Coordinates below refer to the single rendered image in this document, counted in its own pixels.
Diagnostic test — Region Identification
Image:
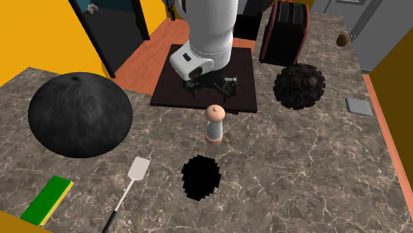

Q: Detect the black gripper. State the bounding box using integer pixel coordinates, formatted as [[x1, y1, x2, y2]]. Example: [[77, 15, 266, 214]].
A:
[[184, 69, 239, 103]]

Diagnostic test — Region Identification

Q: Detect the dark robot stand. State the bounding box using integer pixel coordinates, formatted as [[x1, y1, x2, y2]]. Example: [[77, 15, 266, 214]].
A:
[[150, 44, 258, 115]]

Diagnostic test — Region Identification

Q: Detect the pink and grey pepper mill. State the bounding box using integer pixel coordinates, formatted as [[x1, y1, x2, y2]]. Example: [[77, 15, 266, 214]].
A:
[[204, 104, 226, 146]]

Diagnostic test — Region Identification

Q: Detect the black spiky ball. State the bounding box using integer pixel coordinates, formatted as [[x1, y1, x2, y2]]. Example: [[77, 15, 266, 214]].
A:
[[273, 63, 326, 111]]

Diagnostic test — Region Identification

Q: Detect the black toaster with red edges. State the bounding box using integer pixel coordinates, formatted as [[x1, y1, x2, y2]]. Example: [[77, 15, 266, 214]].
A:
[[258, 1, 310, 68]]

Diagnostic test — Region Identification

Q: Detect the dark open door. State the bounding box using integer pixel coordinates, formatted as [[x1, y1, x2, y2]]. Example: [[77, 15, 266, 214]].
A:
[[68, 0, 151, 79]]

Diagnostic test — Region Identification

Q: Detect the large black dome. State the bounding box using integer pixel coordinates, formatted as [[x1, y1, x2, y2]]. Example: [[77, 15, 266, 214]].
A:
[[27, 71, 134, 159]]

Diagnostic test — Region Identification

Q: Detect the small brown ball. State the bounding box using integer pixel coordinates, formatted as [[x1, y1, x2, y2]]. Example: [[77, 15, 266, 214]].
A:
[[336, 33, 351, 48]]

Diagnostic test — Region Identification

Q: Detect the grey square pad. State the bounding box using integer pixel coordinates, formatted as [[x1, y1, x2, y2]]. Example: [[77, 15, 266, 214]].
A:
[[344, 97, 374, 118]]

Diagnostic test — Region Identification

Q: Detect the green and yellow sponge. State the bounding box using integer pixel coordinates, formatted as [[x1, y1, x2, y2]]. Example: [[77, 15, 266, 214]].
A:
[[20, 175, 75, 227]]

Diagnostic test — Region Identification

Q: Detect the white spatula with black handle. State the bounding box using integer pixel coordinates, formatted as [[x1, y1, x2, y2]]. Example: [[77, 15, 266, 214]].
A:
[[101, 156, 151, 233]]

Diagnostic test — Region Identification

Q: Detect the grey cabinet with handle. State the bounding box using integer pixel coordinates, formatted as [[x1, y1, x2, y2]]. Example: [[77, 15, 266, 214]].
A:
[[309, 0, 413, 75]]

